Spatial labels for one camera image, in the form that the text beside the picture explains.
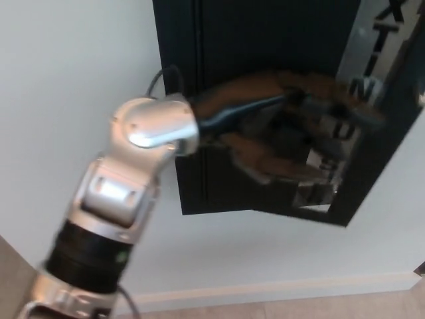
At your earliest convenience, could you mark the white baseboard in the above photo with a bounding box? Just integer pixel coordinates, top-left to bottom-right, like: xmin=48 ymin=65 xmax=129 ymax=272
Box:
xmin=114 ymin=270 xmax=421 ymax=315

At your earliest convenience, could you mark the black forearm cable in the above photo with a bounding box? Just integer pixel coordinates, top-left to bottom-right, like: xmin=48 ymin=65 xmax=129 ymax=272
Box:
xmin=116 ymin=284 xmax=141 ymax=316

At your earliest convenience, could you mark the black glass cabinet door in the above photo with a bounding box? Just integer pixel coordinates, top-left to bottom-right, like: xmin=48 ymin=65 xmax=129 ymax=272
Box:
xmin=195 ymin=0 xmax=425 ymax=229

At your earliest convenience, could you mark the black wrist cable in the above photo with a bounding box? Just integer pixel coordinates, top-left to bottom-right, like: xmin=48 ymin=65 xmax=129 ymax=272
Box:
xmin=145 ymin=64 xmax=185 ymax=100

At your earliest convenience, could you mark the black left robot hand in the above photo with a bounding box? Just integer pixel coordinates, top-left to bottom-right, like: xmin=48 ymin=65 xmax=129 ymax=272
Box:
xmin=189 ymin=82 xmax=337 ymax=161

